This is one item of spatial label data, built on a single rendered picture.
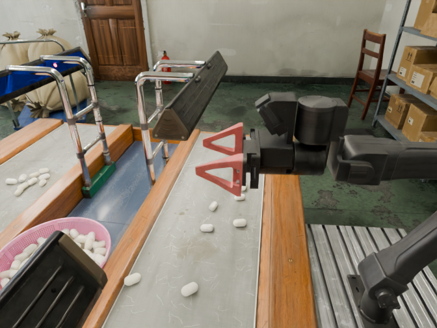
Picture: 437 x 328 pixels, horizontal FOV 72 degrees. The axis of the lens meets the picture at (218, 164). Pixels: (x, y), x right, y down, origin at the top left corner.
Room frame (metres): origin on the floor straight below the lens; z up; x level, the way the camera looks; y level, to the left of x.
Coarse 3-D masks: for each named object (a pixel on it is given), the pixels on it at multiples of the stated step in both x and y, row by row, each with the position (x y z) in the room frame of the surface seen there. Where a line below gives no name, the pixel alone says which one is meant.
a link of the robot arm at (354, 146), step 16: (352, 144) 0.43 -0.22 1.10; (368, 144) 0.43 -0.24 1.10; (384, 144) 0.43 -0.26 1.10; (400, 144) 0.43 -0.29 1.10; (416, 144) 0.43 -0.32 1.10; (432, 144) 0.43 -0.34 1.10; (368, 160) 0.40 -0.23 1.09; (384, 160) 0.40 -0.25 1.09; (400, 160) 0.40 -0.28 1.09; (416, 160) 0.40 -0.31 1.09; (432, 160) 0.40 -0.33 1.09; (384, 176) 0.40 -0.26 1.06; (400, 176) 0.40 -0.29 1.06; (416, 176) 0.40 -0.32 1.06; (432, 176) 0.40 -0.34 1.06
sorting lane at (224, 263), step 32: (192, 160) 1.01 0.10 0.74; (192, 192) 0.80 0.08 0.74; (224, 192) 0.80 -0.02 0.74; (256, 192) 0.80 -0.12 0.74; (160, 224) 0.65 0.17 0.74; (192, 224) 0.65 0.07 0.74; (224, 224) 0.65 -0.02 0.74; (256, 224) 0.65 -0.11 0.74; (160, 256) 0.53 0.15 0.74; (192, 256) 0.53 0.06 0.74; (224, 256) 0.53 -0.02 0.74; (256, 256) 0.53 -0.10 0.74; (128, 288) 0.44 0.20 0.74; (160, 288) 0.44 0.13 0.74; (224, 288) 0.44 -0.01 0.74; (256, 288) 0.43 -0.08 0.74; (128, 320) 0.36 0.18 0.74; (160, 320) 0.36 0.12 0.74; (192, 320) 0.36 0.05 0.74; (224, 320) 0.36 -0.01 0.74
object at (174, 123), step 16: (208, 64) 0.97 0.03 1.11; (224, 64) 1.14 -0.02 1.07; (192, 80) 0.78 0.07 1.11; (208, 80) 0.88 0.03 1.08; (176, 96) 0.64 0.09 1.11; (192, 96) 0.71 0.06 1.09; (208, 96) 0.80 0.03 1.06; (176, 112) 0.59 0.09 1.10; (192, 112) 0.66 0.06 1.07; (160, 128) 0.58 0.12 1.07; (176, 128) 0.57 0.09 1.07; (192, 128) 0.61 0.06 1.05
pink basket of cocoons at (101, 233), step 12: (36, 228) 0.60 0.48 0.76; (48, 228) 0.61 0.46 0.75; (60, 228) 0.62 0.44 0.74; (72, 228) 0.63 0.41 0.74; (84, 228) 0.63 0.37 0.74; (96, 228) 0.61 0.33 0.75; (12, 240) 0.55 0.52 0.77; (24, 240) 0.57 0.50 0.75; (36, 240) 0.59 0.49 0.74; (108, 240) 0.56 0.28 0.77; (0, 252) 0.51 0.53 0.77; (12, 252) 0.54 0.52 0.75; (108, 252) 0.51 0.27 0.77; (0, 264) 0.49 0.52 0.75; (0, 288) 0.44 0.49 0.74
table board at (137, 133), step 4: (80, 124) 1.36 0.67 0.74; (84, 124) 1.36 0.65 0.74; (88, 124) 1.36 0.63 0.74; (92, 124) 1.36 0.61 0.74; (136, 128) 1.31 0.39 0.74; (140, 128) 1.31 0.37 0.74; (152, 128) 1.31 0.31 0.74; (136, 132) 1.31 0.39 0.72; (140, 132) 1.31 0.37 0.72; (200, 132) 1.27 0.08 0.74; (204, 132) 1.27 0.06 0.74; (208, 132) 1.27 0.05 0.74; (212, 132) 1.27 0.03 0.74; (136, 136) 1.31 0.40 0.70; (140, 136) 1.31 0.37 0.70; (248, 136) 1.23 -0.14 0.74; (136, 140) 1.31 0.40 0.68; (140, 140) 1.31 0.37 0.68; (152, 140) 1.30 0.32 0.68; (156, 140) 1.29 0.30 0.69; (168, 140) 1.28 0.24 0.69
